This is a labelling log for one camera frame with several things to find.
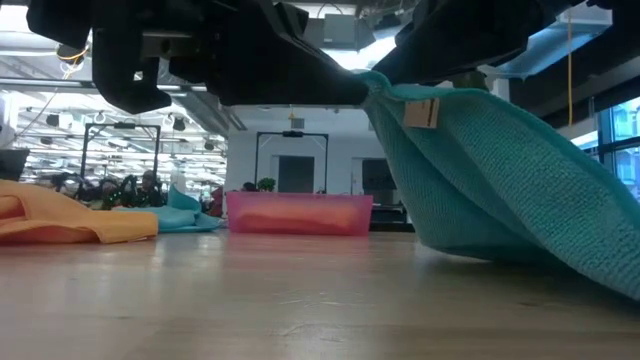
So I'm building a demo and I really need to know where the dark monitor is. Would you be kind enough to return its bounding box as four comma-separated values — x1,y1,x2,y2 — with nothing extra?
0,148,30,182

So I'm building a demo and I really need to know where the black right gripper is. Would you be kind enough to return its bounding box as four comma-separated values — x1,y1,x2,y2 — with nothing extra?
372,0,586,85

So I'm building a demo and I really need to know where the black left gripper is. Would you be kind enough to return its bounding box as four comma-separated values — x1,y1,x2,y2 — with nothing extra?
27,0,311,115

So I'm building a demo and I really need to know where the long ceiling light strip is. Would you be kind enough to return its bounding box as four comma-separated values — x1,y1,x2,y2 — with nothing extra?
157,83,209,94

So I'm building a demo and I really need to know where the orange microfiber towel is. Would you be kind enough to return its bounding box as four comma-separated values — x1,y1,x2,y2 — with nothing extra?
0,179,160,246

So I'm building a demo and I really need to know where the pink plastic basket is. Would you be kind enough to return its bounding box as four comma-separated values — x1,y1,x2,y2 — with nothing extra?
225,191,375,237

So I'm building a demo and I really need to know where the black cabinet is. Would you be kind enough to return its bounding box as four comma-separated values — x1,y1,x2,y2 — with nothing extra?
361,158,401,192

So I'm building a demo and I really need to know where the dark door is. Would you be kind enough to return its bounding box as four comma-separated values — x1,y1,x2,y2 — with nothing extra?
277,155,316,194

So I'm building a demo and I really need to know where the blue microfiber towel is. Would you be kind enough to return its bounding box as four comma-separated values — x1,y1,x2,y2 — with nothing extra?
359,69,640,302
112,184,226,234

